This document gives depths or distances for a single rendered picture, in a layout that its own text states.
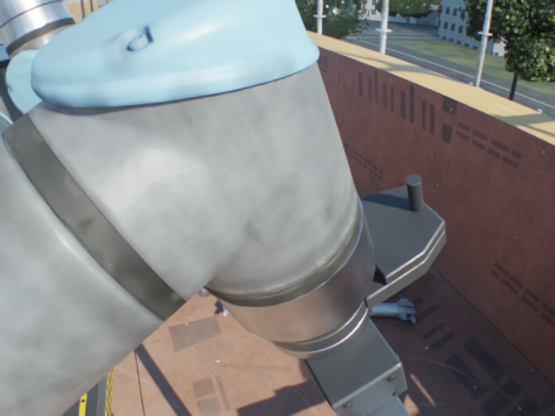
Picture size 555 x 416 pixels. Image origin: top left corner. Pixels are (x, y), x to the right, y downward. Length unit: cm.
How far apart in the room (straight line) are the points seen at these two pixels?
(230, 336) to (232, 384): 20
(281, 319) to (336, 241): 5
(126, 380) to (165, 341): 19
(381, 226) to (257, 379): 110
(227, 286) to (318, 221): 5
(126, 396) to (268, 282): 120
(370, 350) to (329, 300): 7
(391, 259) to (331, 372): 8
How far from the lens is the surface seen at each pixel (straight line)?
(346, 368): 25
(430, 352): 146
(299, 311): 19
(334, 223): 16
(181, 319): 151
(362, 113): 207
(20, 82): 52
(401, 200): 27
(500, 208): 146
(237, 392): 129
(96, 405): 96
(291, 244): 15
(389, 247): 24
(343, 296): 20
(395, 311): 150
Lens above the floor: 108
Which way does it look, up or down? 31 degrees down
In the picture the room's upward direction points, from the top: straight up
